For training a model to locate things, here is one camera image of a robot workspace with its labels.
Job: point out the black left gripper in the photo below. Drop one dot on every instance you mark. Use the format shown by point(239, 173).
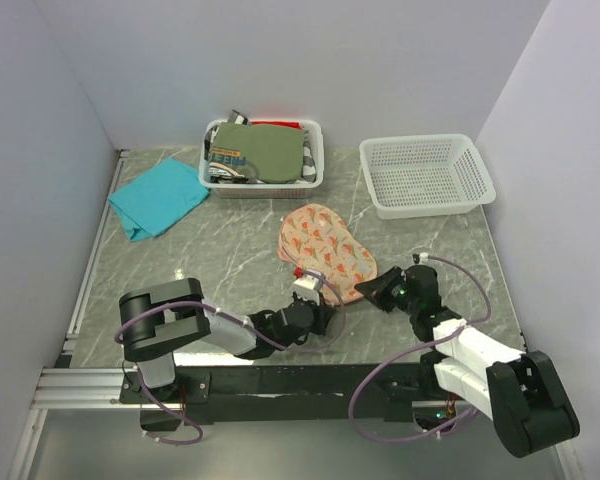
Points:
point(323, 312)

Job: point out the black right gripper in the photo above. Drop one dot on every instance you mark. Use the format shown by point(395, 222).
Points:
point(377, 288)

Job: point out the floral pink bra laundry bag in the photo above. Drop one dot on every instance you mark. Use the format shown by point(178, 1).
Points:
point(314, 237)

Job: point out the white clothes basket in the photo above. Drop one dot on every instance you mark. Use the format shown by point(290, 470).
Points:
point(268, 190)

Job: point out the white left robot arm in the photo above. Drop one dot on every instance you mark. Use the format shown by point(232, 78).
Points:
point(158, 320)

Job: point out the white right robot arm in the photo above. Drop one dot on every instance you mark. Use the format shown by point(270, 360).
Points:
point(520, 392)

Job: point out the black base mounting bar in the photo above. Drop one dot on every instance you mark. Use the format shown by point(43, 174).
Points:
point(243, 393)

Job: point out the white empty mesh basket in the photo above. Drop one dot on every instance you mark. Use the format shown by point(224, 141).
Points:
point(425, 175)

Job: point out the black grey striped garment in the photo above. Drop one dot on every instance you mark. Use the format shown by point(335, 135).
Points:
point(309, 169)

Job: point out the green printed t-shirt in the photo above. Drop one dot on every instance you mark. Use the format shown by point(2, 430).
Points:
point(256, 153)

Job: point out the teal folded cloth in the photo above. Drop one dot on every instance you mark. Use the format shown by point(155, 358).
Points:
point(157, 199)

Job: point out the red garment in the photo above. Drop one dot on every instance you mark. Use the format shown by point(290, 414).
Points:
point(279, 123)

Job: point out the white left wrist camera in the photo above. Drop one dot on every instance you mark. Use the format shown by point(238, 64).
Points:
point(308, 285)

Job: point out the aluminium rail frame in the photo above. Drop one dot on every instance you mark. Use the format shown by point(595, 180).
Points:
point(230, 245)

